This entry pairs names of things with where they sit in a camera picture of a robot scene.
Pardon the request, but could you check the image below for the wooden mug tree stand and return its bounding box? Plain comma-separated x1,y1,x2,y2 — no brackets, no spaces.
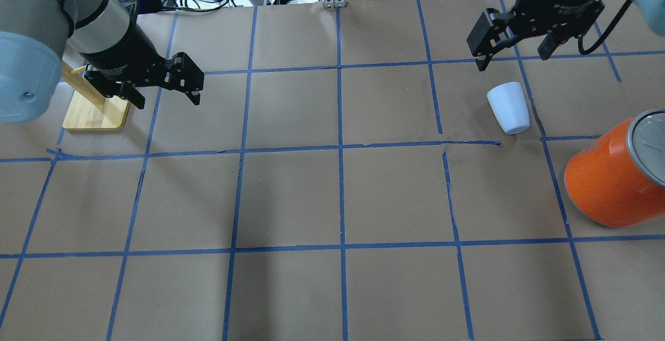
61,60,130,131

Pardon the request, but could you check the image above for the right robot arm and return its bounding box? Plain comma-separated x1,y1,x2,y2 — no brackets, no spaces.
467,0,664,71

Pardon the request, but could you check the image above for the orange can with grey lid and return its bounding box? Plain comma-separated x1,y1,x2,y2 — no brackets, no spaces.
564,108,664,228

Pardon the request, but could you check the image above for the light blue plastic cup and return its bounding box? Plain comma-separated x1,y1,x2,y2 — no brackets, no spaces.
486,82,530,135

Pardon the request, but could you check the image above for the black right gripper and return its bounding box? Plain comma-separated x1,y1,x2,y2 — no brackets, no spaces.
467,0,605,72

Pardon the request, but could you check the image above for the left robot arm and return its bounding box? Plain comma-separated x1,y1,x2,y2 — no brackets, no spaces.
1,0,204,123

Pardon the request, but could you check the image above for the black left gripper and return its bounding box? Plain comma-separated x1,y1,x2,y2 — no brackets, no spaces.
84,51,205,110

